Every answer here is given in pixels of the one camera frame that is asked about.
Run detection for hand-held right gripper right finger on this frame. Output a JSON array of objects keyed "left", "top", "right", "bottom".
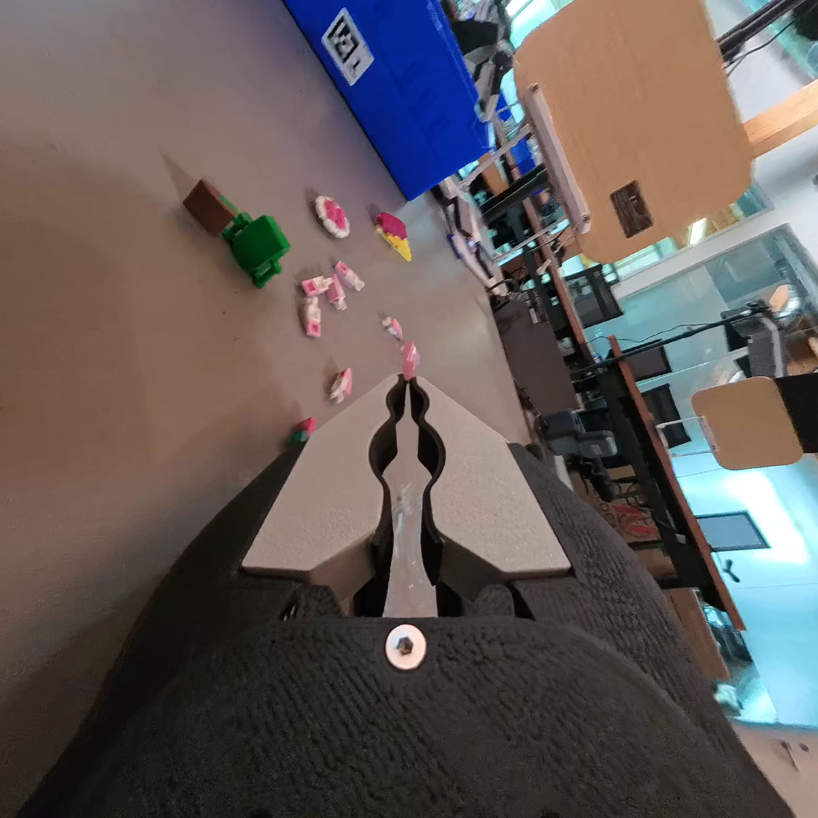
[{"left": 411, "top": 377, "right": 571, "bottom": 609}]

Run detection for black and grey device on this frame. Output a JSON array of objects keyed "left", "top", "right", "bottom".
[{"left": 543, "top": 408, "right": 619, "bottom": 460}]

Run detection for round white pink lego flower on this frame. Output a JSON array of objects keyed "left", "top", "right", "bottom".
[{"left": 314, "top": 195, "right": 351, "bottom": 240}]

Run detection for large tan rounded panel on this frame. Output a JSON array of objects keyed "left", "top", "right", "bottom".
[{"left": 513, "top": 0, "right": 756, "bottom": 264}]

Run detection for small pink-white lego pieces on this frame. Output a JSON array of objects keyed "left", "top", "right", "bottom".
[{"left": 298, "top": 259, "right": 405, "bottom": 405}]

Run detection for desk with black frame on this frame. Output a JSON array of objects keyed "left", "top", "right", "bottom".
[{"left": 601, "top": 334, "right": 747, "bottom": 632}]

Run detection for magenta and yellow lego assembly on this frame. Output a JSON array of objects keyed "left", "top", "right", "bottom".
[{"left": 373, "top": 211, "right": 414, "bottom": 262}]

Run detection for brown lego block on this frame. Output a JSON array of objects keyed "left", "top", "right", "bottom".
[{"left": 183, "top": 178, "right": 239, "bottom": 235}]

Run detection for green lego assembly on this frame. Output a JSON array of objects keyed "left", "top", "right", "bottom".
[{"left": 221, "top": 213, "right": 292, "bottom": 290}]

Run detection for white light bar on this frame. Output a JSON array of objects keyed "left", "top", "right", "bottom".
[{"left": 522, "top": 83, "right": 590, "bottom": 232}]

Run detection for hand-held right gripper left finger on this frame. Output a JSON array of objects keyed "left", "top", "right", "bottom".
[{"left": 242, "top": 374, "right": 408, "bottom": 616}]

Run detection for small tan rounded panel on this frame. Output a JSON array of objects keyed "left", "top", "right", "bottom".
[{"left": 691, "top": 376, "right": 805, "bottom": 471}]

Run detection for blue plastic bin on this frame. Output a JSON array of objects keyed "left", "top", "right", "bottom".
[{"left": 282, "top": 0, "right": 497, "bottom": 203}]

